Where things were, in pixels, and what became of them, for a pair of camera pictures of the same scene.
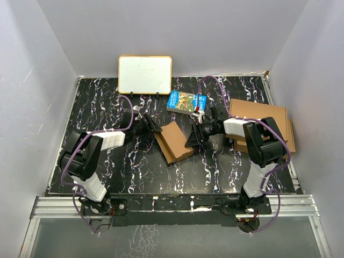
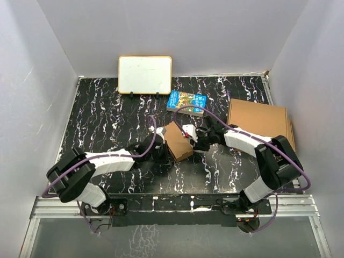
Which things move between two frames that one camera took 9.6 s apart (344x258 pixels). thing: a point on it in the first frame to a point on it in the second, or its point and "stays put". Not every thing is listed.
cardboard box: [171, 141] stays put
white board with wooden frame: [145, 74] stays put
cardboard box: [275, 116] stays put
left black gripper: [150, 124] to [167, 158]
